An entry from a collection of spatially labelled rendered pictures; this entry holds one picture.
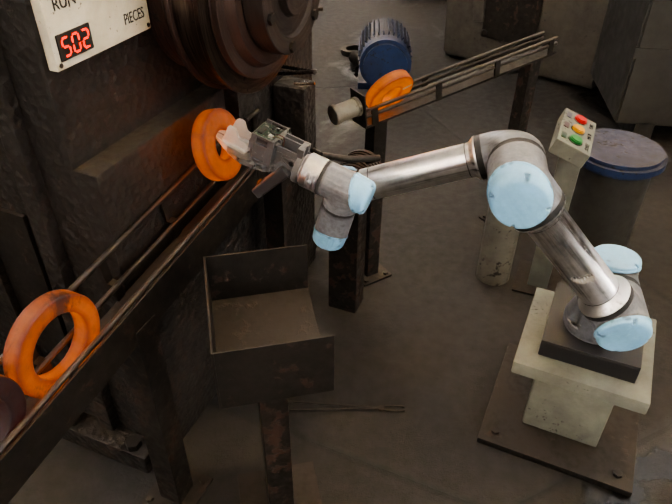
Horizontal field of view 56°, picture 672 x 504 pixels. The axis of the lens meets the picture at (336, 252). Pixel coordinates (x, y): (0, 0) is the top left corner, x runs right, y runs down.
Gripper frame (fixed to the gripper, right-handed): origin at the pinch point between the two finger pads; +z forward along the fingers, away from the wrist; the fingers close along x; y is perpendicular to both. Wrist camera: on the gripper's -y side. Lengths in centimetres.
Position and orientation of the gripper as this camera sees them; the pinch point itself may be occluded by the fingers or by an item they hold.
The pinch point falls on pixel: (219, 136)
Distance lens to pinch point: 139.2
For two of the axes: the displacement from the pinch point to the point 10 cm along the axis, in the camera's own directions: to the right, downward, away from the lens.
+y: 2.4, -7.0, -6.7
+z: -8.9, -4.3, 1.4
